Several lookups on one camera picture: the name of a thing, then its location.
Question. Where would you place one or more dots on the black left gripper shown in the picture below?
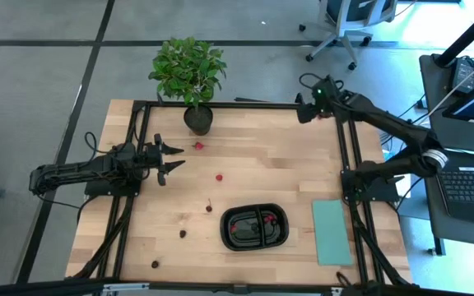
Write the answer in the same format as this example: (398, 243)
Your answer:
(159, 158)

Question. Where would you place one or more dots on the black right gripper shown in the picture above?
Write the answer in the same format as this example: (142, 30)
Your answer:
(306, 113)

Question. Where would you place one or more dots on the red strawberry with green leaves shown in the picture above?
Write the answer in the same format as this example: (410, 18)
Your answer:
(198, 145)

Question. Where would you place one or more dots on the dark red cherry with stem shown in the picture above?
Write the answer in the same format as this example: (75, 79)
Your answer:
(208, 209)

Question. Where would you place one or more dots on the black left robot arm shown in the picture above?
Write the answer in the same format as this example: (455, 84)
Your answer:
(68, 172)

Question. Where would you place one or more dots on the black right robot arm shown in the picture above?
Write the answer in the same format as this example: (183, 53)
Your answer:
(385, 119)

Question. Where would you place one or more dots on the small black clamp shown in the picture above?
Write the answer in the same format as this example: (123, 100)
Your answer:
(300, 98)

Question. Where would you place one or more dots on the black plant pot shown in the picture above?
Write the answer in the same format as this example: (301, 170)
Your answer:
(198, 123)

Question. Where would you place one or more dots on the green leafy plant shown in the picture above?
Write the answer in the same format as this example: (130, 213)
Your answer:
(187, 70)

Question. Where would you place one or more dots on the white office chair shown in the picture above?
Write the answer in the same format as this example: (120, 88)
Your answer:
(346, 24)

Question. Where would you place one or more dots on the black plastic divided container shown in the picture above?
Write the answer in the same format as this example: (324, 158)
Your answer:
(241, 246)

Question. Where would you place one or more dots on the teal rectangular mat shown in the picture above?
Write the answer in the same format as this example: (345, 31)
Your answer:
(331, 232)

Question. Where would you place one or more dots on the black power adapter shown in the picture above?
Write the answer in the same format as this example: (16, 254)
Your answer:
(465, 74)

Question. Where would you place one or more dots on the black laptop keyboard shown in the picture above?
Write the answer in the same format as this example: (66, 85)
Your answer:
(467, 189)

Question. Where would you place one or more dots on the black diagonal pole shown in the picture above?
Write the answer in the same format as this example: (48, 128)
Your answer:
(467, 35)

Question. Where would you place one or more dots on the dark grey desk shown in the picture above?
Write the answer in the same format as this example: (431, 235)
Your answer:
(442, 230)

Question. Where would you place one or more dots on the black aluminium table frame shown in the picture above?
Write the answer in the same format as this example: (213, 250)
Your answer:
(261, 105)

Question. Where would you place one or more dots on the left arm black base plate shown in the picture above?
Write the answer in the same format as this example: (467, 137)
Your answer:
(109, 191)

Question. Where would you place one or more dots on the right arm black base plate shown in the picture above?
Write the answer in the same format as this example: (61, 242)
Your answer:
(350, 193)

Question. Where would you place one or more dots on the silver metal bracket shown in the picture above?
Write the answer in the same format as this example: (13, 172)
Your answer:
(126, 287)
(335, 292)

